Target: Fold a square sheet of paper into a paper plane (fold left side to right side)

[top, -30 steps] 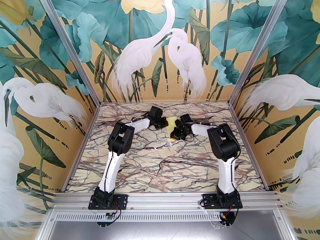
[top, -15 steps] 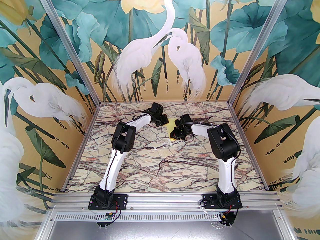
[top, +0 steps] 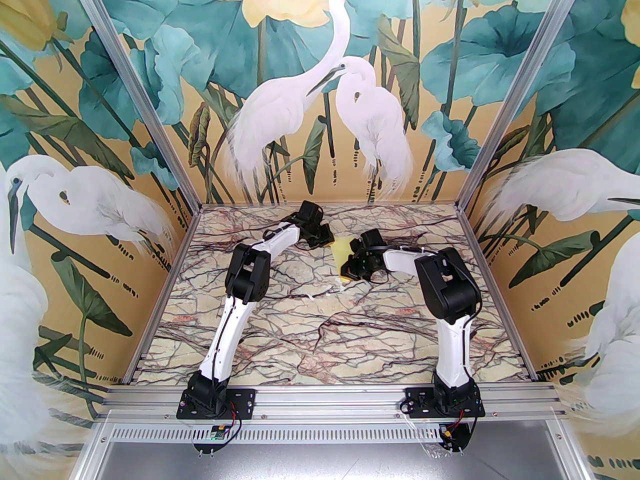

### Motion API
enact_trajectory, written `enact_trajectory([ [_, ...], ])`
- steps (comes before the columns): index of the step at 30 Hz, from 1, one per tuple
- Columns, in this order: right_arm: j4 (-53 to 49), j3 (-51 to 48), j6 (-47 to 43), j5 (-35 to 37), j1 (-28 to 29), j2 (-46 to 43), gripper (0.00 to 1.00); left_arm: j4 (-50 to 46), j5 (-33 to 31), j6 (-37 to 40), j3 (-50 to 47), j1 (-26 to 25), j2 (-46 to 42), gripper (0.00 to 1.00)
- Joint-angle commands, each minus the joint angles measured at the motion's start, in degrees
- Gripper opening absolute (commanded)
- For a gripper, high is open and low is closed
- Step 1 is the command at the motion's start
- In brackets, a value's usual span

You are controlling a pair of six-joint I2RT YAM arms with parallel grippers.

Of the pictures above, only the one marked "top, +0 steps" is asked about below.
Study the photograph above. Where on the white plastic scrap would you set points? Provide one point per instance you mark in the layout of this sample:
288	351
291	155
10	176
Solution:
325	290

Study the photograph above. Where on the small yellow connector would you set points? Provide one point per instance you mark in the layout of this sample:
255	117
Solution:
450	434

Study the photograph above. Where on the pale yellow paper sheet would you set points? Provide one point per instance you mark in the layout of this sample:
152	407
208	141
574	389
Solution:
342	253

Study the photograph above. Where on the black mounting bracket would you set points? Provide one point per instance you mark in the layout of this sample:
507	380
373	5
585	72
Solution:
465	443

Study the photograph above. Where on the aluminium frame crossbar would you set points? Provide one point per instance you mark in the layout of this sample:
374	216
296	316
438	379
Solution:
325	400

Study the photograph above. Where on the small green circuit board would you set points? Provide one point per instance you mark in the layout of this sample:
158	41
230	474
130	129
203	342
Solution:
216	434

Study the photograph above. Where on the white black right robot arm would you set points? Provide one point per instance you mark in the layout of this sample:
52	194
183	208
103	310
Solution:
452	348

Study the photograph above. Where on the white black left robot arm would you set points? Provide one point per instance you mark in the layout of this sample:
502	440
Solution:
225	338

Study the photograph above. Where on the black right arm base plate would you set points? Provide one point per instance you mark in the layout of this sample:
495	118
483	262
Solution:
415	402

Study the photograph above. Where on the grey metal sheet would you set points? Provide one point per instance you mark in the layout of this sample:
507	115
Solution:
325	463

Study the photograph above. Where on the perforated metal strip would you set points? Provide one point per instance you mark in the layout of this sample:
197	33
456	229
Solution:
325	433

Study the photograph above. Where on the aluminium frame post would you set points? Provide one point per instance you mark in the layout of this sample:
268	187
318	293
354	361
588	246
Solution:
515	93
142	93

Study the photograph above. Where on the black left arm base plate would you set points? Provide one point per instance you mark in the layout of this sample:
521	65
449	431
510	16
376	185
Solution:
245	400

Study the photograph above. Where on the aluminium table side rail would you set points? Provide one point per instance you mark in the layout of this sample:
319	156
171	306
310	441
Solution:
479	248
182	248

